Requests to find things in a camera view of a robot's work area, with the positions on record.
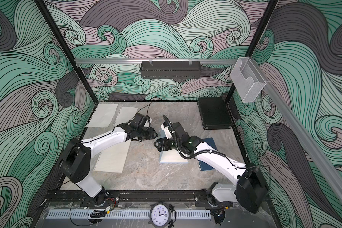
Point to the light blue spiral notebook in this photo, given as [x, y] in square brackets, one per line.
[171, 157]

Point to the round white clock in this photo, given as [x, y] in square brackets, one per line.
[160, 215]

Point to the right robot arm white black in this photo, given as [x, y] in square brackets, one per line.
[248, 186]

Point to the cream lined spiral notebook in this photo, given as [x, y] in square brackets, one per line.
[112, 160]

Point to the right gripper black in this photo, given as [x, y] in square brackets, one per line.
[160, 141]

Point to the black hard case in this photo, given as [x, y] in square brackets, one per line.
[214, 113]

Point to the clear acrylic wall holder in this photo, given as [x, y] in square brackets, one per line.
[248, 79]

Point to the aluminium rail right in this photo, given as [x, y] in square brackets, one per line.
[326, 168]

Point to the torn lined paper page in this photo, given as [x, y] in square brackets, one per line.
[102, 115]

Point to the white slotted cable duct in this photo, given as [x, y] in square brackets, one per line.
[127, 214]

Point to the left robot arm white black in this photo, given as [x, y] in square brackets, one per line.
[75, 160]

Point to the black wall tray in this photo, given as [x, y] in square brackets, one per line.
[170, 69]

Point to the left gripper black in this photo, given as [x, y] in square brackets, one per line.
[151, 132]

